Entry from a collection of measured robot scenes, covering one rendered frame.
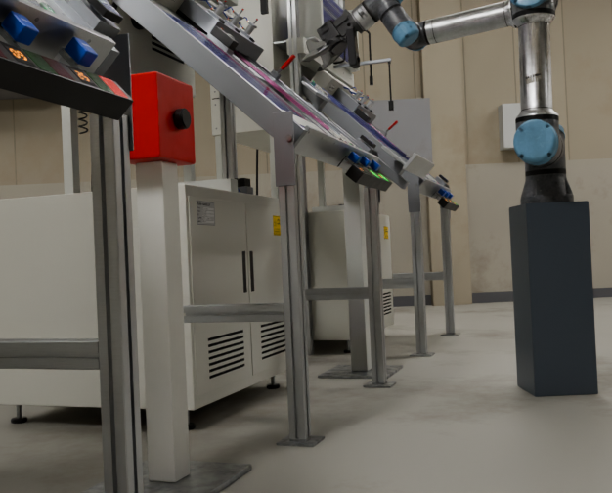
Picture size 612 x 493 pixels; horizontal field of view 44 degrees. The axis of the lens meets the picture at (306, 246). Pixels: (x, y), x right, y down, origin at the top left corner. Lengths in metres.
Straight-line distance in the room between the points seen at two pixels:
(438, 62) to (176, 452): 4.97
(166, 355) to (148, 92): 0.49
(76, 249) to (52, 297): 0.15
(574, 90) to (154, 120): 5.28
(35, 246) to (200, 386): 0.59
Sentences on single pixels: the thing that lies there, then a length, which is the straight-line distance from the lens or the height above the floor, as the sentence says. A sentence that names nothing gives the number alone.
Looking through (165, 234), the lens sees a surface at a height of 0.48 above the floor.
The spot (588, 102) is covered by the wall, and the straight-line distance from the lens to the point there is 6.48.
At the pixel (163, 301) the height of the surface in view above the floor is 0.35.
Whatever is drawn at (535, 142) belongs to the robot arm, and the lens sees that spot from 2.15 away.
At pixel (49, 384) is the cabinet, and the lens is 2.14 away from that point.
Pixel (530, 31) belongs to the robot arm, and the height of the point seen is 1.02.
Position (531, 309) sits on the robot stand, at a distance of 2.23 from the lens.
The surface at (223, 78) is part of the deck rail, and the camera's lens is 1.87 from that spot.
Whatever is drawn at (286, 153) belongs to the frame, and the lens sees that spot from 1.73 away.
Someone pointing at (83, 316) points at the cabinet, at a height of 0.30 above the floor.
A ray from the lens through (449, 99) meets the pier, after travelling 6.07.
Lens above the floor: 0.43
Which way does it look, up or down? 1 degrees up
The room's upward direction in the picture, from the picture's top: 3 degrees counter-clockwise
